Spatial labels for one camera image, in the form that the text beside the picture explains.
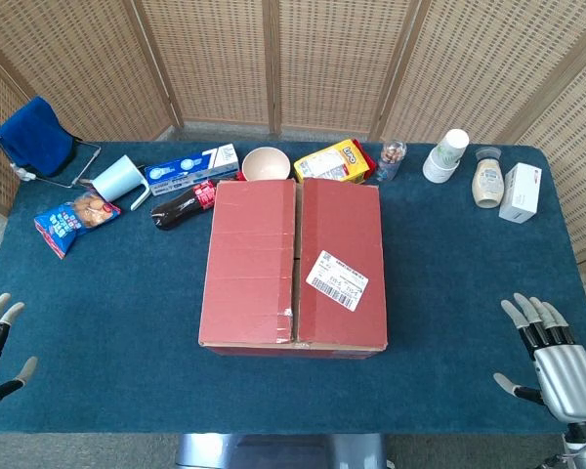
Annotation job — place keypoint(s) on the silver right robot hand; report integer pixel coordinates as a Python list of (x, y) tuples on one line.
[(566, 376)]

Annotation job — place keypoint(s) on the red cardboard shipping box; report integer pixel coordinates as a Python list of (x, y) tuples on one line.
[(254, 254)]

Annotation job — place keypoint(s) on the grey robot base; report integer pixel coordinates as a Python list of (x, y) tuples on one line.
[(273, 452)]

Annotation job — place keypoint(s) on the dark blue cloth-covered table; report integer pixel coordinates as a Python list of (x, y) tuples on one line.
[(127, 371)]

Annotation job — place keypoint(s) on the white carton box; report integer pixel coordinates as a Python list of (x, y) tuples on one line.
[(520, 195)]

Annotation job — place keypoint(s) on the blue white toothpaste box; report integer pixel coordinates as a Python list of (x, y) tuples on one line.
[(190, 166)]

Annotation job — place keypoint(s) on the blue cookie snack bag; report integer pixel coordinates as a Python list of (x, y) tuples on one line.
[(73, 220)]

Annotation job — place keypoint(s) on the small white plastic clip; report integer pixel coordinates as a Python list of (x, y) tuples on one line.
[(23, 172)]

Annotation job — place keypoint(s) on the mayonnaise squeeze bottle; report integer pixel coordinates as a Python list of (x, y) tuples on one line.
[(488, 183)]

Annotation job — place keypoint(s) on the light blue plastic mug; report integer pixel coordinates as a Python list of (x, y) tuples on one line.
[(114, 178)]

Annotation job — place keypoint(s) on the blue towel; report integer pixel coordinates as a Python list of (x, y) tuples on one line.
[(34, 137)]

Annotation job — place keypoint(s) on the stack of white paper cups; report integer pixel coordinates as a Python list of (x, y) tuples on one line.
[(437, 171)]

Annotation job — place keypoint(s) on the cola bottle red label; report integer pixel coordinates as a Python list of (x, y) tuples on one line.
[(176, 212)]

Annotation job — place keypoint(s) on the small clear snack bottle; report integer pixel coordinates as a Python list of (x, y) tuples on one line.
[(390, 158)]

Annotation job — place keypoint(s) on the yellow cracker package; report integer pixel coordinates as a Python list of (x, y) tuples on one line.
[(332, 163)]

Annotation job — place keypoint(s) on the cream bowl red outside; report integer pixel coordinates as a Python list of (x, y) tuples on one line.
[(266, 163)]

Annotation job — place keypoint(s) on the wicker folding screen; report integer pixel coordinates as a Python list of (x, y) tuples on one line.
[(322, 58)]

